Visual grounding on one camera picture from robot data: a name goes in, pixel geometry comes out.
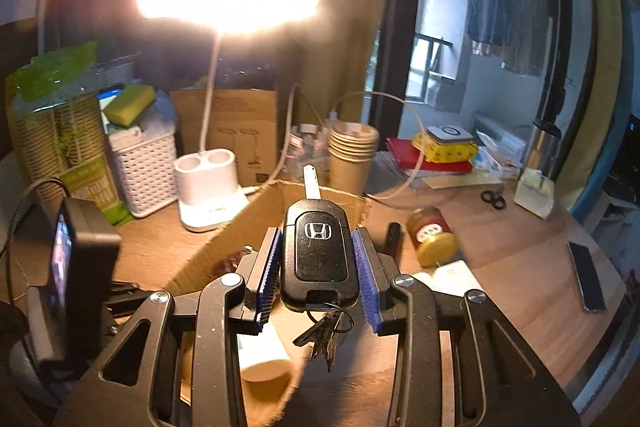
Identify olive yellow curtain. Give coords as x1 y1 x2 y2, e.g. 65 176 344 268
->
320 0 408 122

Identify black car key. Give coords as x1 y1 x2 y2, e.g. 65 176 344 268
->
280 164 362 313

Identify wristwatch with leather strap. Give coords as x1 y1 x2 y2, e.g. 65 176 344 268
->
215 247 253 275

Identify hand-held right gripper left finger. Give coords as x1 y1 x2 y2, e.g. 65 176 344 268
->
52 227 283 427

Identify pale yellow tissue pack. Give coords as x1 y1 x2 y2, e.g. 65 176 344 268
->
515 167 556 220

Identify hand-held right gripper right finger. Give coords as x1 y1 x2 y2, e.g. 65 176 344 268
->
352 227 583 427

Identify white round charger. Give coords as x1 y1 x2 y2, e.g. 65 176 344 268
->
426 124 473 146

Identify printed cardboard lamp box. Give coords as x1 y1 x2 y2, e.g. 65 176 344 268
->
170 89 278 188

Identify black flashlight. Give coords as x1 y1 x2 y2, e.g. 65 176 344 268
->
384 222 402 258

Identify black scissors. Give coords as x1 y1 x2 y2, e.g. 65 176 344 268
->
481 189 507 211

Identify pack of paper cups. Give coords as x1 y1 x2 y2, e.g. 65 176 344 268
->
6 42 133 228

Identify yellow envelope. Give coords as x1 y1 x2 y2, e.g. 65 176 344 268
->
422 172 503 190

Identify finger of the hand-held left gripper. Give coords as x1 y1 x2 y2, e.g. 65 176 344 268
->
104 281 152 320

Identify stack of brown paper cups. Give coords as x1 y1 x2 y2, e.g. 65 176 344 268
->
327 123 381 198

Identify bunch of small keys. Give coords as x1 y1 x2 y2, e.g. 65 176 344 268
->
292 302 356 374

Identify red label jar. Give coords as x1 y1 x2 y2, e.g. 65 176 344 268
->
406 207 461 269

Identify black cable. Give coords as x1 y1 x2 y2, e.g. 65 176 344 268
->
0 179 66 258

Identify clear plastic bottle pack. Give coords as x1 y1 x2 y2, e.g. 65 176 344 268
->
287 122 331 178

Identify steel thermos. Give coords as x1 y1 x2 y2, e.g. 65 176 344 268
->
527 117 566 172

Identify teal curtain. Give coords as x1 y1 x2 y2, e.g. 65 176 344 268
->
570 122 640 233

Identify white ribbed appliance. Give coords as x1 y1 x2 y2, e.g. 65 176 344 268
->
472 113 526 148

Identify white woven plastic basket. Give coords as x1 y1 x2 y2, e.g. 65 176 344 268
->
107 127 181 218

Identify stack of white packets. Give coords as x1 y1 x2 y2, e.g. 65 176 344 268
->
472 129 523 180

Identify white desk lamp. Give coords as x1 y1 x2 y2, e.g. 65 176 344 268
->
131 0 321 233

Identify grey hanging jacket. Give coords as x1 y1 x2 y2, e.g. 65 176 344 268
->
502 0 551 75

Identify yellow printed packet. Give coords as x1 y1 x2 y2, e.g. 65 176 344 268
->
411 132 480 162

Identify blue hanging shirt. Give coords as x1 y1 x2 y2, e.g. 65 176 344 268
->
467 0 513 55

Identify red book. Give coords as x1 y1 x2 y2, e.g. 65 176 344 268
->
387 137 473 175

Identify white cable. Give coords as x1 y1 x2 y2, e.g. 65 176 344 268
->
242 84 427 204

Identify white box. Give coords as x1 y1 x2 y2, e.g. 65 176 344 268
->
412 259 481 295

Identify yellow sponge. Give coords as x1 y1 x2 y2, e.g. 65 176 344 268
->
103 85 156 126

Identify white tube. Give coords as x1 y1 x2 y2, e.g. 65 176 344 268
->
237 322 293 400

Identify smartphone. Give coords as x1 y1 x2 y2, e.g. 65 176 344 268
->
567 242 607 313

